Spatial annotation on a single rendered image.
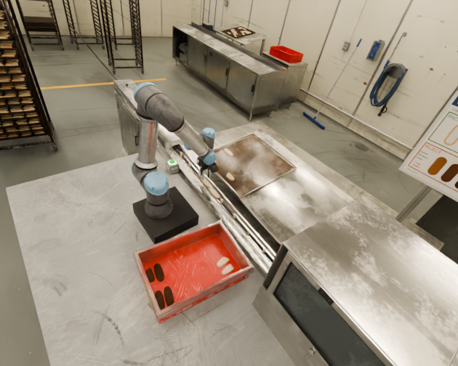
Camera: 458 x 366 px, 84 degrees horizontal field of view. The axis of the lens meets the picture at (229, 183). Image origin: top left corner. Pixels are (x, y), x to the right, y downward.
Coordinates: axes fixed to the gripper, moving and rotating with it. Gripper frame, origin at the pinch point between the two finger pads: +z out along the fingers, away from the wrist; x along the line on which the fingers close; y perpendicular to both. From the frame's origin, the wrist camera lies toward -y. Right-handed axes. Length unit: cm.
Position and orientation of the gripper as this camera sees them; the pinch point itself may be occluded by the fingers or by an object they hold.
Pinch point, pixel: (206, 178)
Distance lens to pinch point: 170.5
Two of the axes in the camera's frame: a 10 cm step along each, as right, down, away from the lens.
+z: -1.4, 7.5, 6.5
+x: -7.8, 3.2, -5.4
